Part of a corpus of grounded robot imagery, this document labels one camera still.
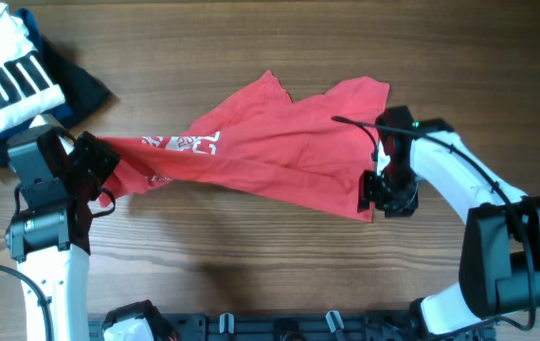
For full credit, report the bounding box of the red soccer t-shirt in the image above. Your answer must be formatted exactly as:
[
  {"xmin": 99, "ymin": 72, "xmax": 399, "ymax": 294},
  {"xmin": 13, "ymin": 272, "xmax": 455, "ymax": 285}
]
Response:
[{"xmin": 104, "ymin": 71, "xmax": 389, "ymax": 222}]

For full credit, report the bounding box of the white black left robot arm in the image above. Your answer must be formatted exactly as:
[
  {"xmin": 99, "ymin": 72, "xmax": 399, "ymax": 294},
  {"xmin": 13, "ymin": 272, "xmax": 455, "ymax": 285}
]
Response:
[{"xmin": 6, "ymin": 124, "xmax": 120, "ymax": 340}]

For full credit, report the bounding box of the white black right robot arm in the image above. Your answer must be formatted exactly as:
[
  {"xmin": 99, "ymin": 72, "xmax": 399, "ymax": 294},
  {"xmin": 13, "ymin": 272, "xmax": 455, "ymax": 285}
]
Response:
[{"xmin": 358, "ymin": 106, "xmax": 540, "ymax": 340}]

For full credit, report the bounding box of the white black printed folded shirt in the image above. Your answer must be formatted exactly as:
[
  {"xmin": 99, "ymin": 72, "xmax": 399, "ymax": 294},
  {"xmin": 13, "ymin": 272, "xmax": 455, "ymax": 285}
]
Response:
[{"xmin": 0, "ymin": 2, "xmax": 67, "ymax": 134}]

